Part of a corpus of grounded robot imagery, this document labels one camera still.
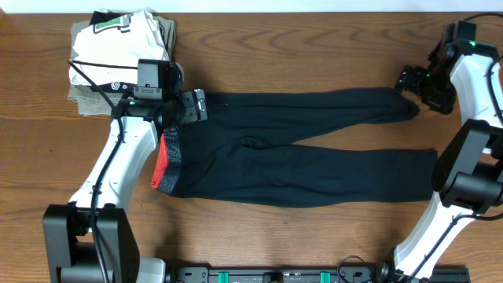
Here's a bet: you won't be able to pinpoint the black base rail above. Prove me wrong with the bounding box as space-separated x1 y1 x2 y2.
168 265 472 283

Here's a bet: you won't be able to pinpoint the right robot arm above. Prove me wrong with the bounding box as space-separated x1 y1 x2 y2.
374 38 502 282

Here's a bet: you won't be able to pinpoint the black leggings with red waistband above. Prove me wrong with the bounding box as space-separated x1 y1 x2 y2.
151 87 438 208

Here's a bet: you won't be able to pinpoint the white folded t-shirt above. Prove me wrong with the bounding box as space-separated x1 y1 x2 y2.
72 10 176 85

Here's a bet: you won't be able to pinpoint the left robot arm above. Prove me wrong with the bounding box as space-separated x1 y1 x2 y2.
42 89 207 282

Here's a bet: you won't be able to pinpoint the khaki folded garment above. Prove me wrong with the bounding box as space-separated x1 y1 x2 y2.
67 15 178 118

